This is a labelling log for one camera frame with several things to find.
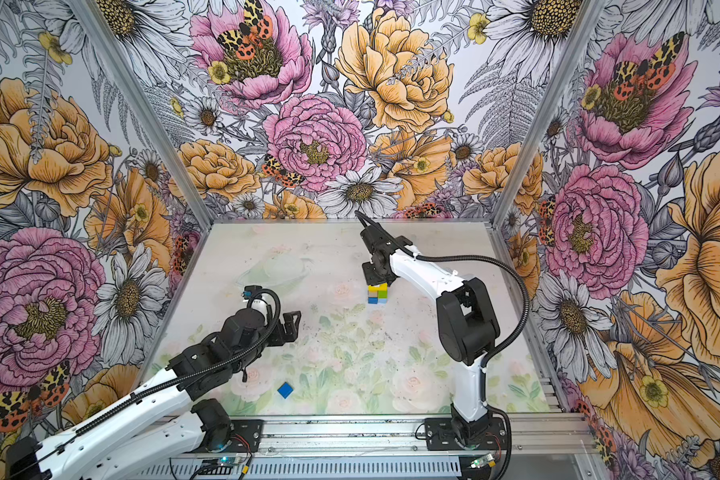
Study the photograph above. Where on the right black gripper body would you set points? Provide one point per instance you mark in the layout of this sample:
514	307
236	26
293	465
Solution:
377	275

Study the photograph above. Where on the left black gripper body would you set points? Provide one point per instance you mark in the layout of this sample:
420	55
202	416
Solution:
277	338

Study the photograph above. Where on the yellow rectangular wood block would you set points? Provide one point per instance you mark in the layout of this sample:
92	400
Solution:
378	288

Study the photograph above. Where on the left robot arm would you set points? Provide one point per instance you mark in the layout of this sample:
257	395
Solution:
167	415

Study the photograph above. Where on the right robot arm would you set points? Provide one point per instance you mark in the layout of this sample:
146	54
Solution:
466	320

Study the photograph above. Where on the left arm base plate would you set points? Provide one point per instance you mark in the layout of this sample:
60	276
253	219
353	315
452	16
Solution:
240	435

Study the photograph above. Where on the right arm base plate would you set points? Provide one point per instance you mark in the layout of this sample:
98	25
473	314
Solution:
451	434

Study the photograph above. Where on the white vented cable duct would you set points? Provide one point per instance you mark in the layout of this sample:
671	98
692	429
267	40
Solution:
403	467

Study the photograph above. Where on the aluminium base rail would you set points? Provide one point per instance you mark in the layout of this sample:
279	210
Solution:
552	433

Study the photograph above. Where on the right aluminium corner post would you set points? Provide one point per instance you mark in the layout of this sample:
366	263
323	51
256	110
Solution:
582	30

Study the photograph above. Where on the aluminium corner post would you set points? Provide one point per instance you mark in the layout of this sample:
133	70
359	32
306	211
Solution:
582	30
105	43

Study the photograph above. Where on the left aluminium corner post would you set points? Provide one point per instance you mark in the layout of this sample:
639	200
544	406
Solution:
105	43

